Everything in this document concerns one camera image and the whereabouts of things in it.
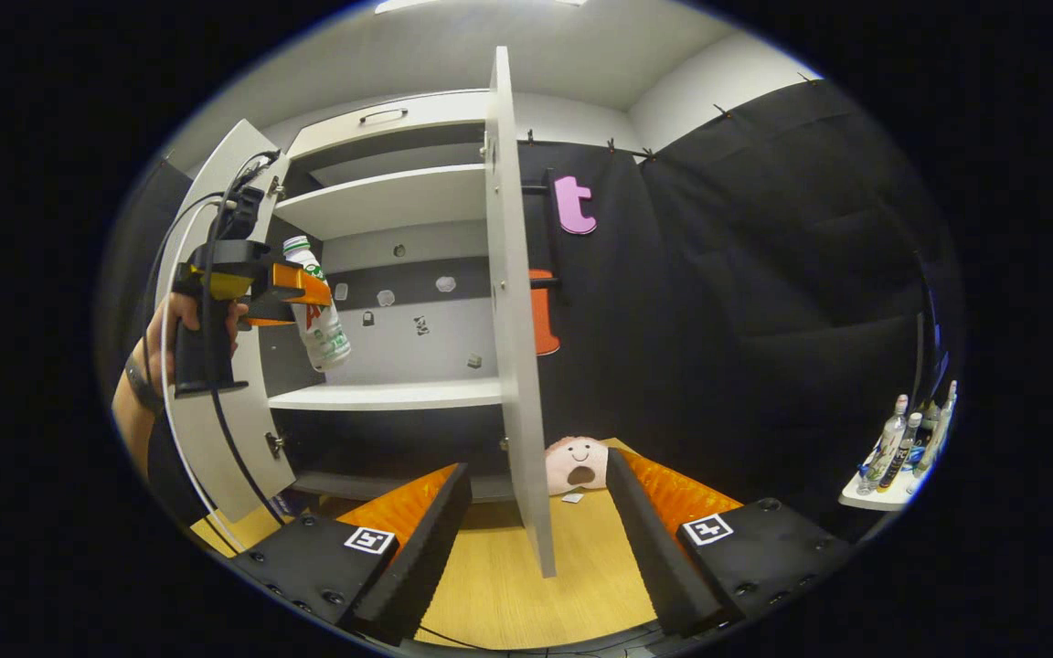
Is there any clear tall bottle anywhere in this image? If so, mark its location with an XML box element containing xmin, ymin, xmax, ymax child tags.
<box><xmin>910</xmin><ymin>381</ymin><xmax>959</xmax><ymax>494</ymax></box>

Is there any large ceiling light panel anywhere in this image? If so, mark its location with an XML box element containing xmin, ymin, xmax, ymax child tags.
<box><xmin>374</xmin><ymin>0</ymin><xmax>587</xmax><ymax>15</ymax></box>

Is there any white drink bottle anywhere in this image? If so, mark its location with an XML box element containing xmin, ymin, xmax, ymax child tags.
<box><xmin>282</xmin><ymin>235</ymin><xmax>352</xmax><ymax>373</ymax></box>

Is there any dark wristband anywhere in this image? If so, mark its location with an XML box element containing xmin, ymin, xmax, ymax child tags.
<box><xmin>124</xmin><ymin>355</ymin><xmax>166</xmax><ymax>412</ymax></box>

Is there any white cabinet drawer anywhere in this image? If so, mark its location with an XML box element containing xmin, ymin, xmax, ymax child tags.
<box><xmin>284</xmin><ymin>89</ymin><xmax>491</xmax><ymax>161</ymax></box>

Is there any white cabinet door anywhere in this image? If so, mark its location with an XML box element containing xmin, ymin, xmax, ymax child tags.
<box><xmin>156</xmin><ymin>119</ymin><xmax>299</xmax><ymax>524</ymax></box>
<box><xmin>484</xmin><ymin>46</ymin><xmax>557</xmax><ymax>578</ymax></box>

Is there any white cabinet shelf board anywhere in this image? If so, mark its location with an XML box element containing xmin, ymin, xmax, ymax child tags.
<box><xmin>268</xmin><ymin>377</ymin><xmax>503</xmax><ymax>412</ymax></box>
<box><xmin>272</xmin><ymin>163</ymin><xmax>489</xmax><ymax>241</ymax></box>

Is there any white cabinet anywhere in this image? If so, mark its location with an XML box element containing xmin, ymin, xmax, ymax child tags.
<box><xmin>156</xmin><ymin>46</ymin><xmax>557</xmax><ymax>578</ymax></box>

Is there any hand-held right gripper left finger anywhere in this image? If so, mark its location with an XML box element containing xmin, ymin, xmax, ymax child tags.
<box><xmin>229</xmin><ymin>463</ymin><xmax>474</xmax><ymax>645</ymax></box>

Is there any black cable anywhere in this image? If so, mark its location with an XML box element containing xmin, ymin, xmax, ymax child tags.
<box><xmin>147</xmin><ymin>151</ymin><xmax>288</xmax><ymax>528</ymax></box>

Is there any pink plush face toy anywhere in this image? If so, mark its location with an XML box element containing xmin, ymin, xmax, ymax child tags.
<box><xmin>545</xmin><ymin>436</ymin><xmax>610</xmax><ymax>504</ymax></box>

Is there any dark slim bottle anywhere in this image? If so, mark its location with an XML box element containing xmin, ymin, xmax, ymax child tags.
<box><xmin>878</xmin><ymin>411</ymin><xmax>923</xmax><ymax>492</ymax></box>

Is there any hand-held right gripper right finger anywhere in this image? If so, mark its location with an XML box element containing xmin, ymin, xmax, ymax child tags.
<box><xmin>607</xmin><ymin>446</ymin><xmax>856</xmax><ymax>639</ymax></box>

